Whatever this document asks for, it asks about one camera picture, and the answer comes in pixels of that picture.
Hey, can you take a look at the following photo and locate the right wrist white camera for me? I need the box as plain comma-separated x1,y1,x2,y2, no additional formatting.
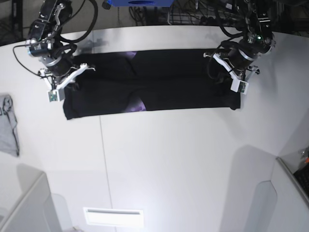
47,90,61,102

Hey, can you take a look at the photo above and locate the blue box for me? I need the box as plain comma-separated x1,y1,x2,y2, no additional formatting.
106,0,174,7

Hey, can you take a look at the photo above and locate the black keyboard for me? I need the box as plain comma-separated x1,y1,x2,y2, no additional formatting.
294,163,309,199

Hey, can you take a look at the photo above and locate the wrist white camera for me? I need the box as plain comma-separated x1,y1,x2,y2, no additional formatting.
47,90,61,102
230,79,249,94

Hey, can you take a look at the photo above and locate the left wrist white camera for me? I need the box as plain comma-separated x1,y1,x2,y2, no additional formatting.
230,79,249,94

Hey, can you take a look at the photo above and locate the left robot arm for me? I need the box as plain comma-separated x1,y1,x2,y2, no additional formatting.
214,0,274,74

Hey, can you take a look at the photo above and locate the black T-shirt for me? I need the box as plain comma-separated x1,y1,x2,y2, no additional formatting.
63,49,241,120

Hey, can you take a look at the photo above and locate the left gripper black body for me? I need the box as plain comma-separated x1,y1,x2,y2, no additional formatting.
224,47,258,74

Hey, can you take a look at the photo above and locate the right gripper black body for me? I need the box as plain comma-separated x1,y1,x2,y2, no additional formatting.
40,54,77,78

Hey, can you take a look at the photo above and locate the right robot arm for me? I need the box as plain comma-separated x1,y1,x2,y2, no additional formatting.
12,0,98,78

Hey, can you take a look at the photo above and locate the grey folded T-shirt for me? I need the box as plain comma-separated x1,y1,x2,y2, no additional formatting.
0,94,20,157

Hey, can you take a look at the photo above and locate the white label plate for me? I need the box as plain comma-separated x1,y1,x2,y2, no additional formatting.
83,207,144,228

